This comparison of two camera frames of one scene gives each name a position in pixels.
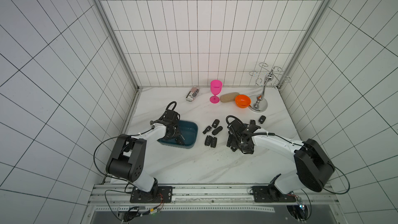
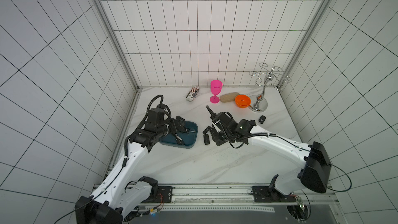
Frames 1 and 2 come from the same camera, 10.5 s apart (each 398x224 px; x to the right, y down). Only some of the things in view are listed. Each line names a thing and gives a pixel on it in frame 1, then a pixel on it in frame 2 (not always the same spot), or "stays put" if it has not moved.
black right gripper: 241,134 → 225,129
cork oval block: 228,97 stays put
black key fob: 261,119 stays put
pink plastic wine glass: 216,86 stays put
